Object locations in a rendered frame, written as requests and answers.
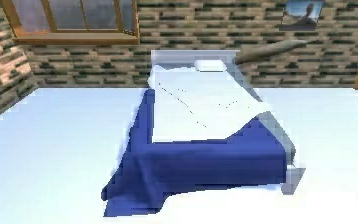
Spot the white bed with blue blanket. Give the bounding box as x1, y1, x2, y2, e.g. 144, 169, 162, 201
100, 49, 307, 218

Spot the white pillow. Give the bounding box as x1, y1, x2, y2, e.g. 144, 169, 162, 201
193, 59, 228, 73

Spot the wooden framed window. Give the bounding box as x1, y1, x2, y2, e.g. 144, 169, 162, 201
0, 0, 141, 46

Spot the framed picture of a person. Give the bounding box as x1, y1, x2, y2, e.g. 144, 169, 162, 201
279, 0, 325, 32

